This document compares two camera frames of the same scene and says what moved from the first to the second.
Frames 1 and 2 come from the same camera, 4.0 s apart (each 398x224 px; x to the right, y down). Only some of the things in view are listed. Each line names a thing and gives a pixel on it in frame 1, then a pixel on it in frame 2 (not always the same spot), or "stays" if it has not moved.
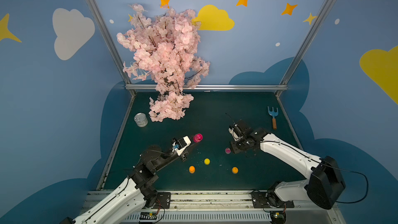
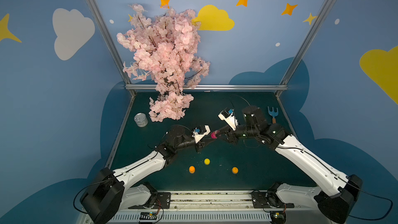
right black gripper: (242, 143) to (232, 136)
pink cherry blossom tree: (165, 50) stays
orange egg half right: (235, 170) stays
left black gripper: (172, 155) to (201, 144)
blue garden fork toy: (273, 114) stays
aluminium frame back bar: (139, 86) stays
